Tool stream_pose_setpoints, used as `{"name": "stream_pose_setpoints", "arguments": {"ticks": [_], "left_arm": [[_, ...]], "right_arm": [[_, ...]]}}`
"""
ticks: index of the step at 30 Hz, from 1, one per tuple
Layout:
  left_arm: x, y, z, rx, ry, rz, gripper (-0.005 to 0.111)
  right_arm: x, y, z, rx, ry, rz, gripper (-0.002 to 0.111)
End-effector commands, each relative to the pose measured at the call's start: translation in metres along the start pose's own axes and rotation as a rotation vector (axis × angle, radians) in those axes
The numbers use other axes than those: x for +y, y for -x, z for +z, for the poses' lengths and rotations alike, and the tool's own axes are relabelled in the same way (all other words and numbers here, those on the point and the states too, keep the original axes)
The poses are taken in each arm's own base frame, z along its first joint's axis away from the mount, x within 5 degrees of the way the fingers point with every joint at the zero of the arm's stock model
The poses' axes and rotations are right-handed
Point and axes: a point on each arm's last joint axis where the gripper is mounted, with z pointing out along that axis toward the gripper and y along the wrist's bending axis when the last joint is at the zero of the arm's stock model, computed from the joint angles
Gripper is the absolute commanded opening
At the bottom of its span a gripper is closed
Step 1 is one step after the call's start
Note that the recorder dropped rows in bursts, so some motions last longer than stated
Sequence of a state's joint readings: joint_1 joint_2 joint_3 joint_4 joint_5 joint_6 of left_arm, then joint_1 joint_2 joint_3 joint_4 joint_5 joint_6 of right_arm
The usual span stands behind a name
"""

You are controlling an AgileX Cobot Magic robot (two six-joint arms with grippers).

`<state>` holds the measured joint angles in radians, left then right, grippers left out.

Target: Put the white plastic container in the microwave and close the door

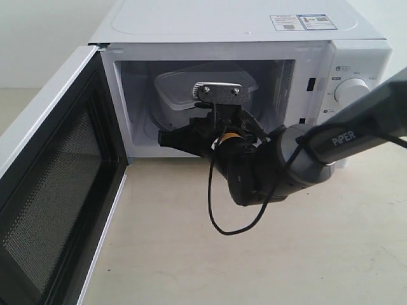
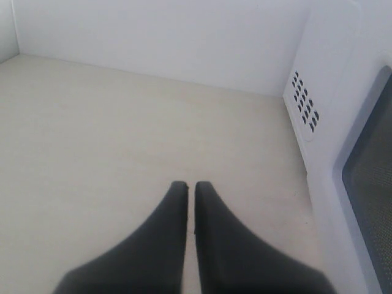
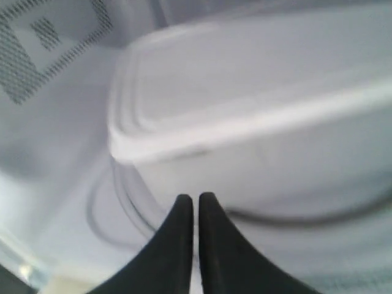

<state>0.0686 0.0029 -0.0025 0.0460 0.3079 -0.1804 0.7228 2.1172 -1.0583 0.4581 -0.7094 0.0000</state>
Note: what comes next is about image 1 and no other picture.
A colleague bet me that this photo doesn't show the black camera cable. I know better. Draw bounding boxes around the black camera cable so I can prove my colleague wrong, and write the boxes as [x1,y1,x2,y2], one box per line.
[207,126,306,236]

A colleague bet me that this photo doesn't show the white lidded plastic container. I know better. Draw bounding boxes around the white lidded plastic container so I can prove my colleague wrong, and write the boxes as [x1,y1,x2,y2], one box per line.
[154,61,258,112]

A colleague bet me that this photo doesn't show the white microwave oven body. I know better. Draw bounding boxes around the white microwave oven body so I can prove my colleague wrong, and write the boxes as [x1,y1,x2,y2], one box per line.
[89,1,392,160]

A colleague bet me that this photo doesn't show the white upper control knob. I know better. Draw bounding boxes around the white upper control knob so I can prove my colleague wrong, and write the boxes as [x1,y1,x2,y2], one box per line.
[334,78,370,107]

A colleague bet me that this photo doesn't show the white microwave door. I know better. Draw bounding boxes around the white microwave door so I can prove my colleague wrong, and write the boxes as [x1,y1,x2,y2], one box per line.
[1,46,127,304]

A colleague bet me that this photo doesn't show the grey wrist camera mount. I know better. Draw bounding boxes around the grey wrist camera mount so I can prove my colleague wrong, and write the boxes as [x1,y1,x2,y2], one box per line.
[192,82,251,109]

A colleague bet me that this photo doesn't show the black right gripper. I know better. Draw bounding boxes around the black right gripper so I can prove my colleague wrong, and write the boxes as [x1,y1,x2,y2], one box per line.
[158,105,268,157]

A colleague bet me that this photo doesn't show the blue white warning sticker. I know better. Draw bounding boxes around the blue white warning sticker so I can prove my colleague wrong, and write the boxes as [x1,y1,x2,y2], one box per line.
[270,14,337,32]

